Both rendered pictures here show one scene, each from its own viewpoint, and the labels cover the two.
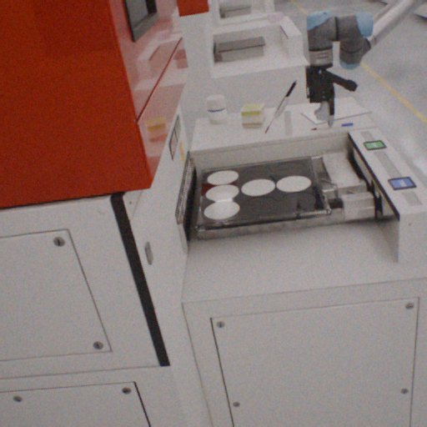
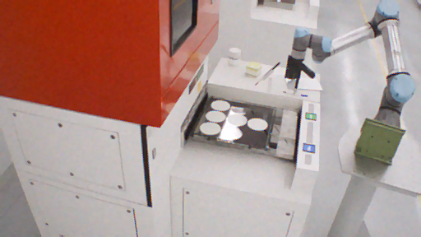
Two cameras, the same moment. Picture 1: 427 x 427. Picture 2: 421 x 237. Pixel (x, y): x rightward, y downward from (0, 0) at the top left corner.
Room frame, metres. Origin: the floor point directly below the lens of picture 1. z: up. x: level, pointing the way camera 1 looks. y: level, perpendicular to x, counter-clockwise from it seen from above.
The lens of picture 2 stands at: (-0.25, -0.17, 1.96)
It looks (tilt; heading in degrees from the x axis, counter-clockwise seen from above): 35 degrees down; 5
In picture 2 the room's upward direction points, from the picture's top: 4 degrees clockwise
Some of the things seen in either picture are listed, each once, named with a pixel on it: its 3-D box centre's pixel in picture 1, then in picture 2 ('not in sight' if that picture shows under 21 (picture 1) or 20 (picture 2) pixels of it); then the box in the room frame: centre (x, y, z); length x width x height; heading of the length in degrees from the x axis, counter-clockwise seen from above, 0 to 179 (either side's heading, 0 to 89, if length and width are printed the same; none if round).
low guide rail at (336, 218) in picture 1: (283, 223); (242, 146); (1.16, -0.20, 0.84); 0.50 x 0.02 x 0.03; 83
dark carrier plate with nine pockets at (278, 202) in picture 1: (258, 188); (236, 120); (1.28, -0.15, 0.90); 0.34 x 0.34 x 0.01; 83
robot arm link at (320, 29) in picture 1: (320, 30); (301, 39); (1.51, -0.43, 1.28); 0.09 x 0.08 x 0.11; 77
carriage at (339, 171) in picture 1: (345, 184); (287, 133); (1.27, -0.42, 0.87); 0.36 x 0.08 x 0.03; 173
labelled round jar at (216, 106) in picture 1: (217, 109); (233, 57); (1.78, -0.09, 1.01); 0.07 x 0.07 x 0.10
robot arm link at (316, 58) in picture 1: (321, 57); (298, 53); (1.50, -0.43, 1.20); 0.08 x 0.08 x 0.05
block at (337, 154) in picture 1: (334, 154); (291, 111); (1.43, -0.44, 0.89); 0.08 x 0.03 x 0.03; 83
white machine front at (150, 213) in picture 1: (170, 191); (182, 112); (1.12, 0.09, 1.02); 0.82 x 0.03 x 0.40; 173
